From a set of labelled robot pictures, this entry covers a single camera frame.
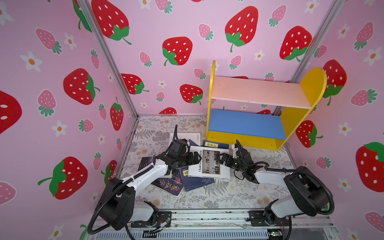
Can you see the black book white chinese title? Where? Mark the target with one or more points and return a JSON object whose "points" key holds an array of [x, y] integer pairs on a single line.
{"points": [[146, 164]]}

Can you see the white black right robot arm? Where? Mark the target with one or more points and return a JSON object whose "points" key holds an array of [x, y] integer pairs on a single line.
{"points": [[308, 194]]}

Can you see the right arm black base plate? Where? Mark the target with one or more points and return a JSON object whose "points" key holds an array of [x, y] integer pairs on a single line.
{"points": [[261, 218]]}

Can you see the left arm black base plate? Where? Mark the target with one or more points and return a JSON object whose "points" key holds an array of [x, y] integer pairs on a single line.
{"points": [[162, 218]]}

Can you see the yellow pink blue bookshelf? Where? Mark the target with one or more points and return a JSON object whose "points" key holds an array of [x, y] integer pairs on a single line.
{"points": [[260, 114]]}

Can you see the aluminium front rail frame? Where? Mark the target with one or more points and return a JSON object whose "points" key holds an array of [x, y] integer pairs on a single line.
{"points": [[227, 224]]}

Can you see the white Chokladfabriken photo book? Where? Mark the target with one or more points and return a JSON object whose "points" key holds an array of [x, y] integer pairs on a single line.
{"points": [[209, 166]]}

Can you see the navy book by shelf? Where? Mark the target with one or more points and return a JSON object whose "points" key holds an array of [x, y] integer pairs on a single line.
{"points": [[211, 144]]}

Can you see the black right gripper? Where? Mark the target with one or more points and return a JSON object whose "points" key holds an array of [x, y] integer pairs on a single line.
{"points": [[227, 159]]}

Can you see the white book black spanish text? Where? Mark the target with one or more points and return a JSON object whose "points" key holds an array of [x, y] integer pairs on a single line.
{"points": [[196, 137]]}

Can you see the dark book orange calligraphy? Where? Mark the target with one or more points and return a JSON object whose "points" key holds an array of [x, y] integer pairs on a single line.
{"points": [[172, 186]]}

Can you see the navy book lower yellow label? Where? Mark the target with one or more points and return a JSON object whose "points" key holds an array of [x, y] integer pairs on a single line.
{"points": [[192, 183]]}

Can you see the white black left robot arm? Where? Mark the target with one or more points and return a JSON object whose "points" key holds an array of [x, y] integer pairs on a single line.
{"points": [[117, 206]]}

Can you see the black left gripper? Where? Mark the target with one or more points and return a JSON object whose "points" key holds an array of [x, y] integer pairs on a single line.
{"points": [[196, 160]]}

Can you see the navy book upper yellow label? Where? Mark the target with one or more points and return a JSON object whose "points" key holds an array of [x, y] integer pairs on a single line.
{"points": [[192, 143]]}

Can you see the navy book yellow label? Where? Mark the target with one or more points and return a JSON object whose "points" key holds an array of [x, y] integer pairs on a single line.
{"points": [[192, 143], [192, 183]]}

